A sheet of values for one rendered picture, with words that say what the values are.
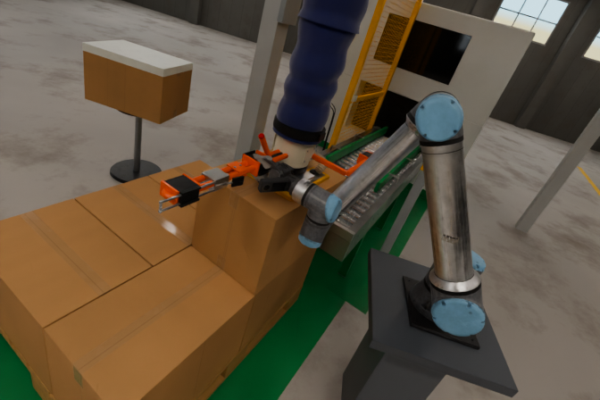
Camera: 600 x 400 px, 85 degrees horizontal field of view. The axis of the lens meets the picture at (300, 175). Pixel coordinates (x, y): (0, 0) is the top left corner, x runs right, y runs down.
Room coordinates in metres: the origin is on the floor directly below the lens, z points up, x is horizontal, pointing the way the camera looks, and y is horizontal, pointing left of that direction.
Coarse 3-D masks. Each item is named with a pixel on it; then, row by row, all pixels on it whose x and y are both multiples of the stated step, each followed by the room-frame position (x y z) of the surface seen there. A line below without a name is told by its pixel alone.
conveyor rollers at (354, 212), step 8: (384, 136) 3.77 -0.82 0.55; (368, 144) 3.35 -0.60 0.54; (376, 144) 3.41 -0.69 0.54; (352, 152) 2.95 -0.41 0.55; (360, 152) 3.01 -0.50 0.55; (344, 160) 2.69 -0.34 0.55; (352, 160) 2.75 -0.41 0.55; (344, 168) 2.57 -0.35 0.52; (392, 184) 2.49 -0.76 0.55; (368, 192) 2.21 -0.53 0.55; (376, 192) 2.26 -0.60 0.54; (384, 192) 2.32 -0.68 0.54; (360, 200) 2.05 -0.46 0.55; (368, 200) 2.10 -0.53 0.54; (376, 200) 2.16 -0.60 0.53; (352, 208) 1.95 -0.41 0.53; (360, 208) 1.94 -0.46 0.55; (368, 208) 2.00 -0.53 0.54; (344, 216) 1.79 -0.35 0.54; (352, 216) 1.85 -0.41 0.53; (360, 216) 1.84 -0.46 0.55; (344, 224) 1.69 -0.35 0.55; (352, 224) 1.75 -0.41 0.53
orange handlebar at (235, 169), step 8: (272, 152) 1.23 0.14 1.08; (272, 160) 1.16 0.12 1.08; (280, 160) 1.21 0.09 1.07; (320, 160) 1.31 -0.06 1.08; (224, 168) 0.98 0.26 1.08; (232, 168) 0.99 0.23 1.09; (240, 168) 1.01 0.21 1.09; (248, 168) 1.03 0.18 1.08; (336, 168) 1.28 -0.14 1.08; (352, 168) 1.31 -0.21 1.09; (200, 176) 0.89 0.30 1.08; (232, 176) 0.95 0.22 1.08; (200, 184) 0.84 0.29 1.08; (168, 192) 0.75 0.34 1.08
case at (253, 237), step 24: (216, 192) 1.11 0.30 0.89; (240, 192) 1.08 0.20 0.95; (264, 192) 1.13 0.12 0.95; (216, 216) 1.09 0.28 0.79; (240, 216) 1.04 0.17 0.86; (264, 216) 0.99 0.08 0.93; (288, 216) 1.05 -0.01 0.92; (192, 240) 1.15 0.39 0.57; (216, 240) 1.08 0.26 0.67; (240, 240) 1.03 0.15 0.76; (264, 240) 0.98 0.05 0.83; (288, 240) 1.11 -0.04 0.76; (240, 264) 1.02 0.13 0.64; (264, 264) 0.98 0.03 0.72; (288, 264) 1.19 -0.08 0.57
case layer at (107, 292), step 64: (128, 192) 1.37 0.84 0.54; (0, 256) 0.80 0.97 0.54; (64, 256) 0.88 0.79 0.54; (128, 256) 0.97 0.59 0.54; (192, 256) 1.08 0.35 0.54; (0, 320) 0.76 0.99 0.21; (64, 320) 0.65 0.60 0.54; (128, 320) 0.71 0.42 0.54; (192, 320) 0.78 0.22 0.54; (256, 320) 1.06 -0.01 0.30; (64, 384) 0.56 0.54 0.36; (128, 384) 0.52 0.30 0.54; (192, 384) 0.70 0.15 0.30
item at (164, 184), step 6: (186, 174) 0.85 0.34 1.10; (162, 180) 0.78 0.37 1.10; (168, 180) 0.79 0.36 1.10; (174, 180) 0.80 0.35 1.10; (180, 180) 0.81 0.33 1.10; (186, 180) 0.82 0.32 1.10; (192, 180) 0.83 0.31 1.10; (162, 186) 0.77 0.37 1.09; (168, 186) 0.76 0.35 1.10; (174, 186) 0.77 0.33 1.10; (180, 186) 0.78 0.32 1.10; (186, 186) 0.79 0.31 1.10; (192, 186) 0.80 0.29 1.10; (174, 192) 0.75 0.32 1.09
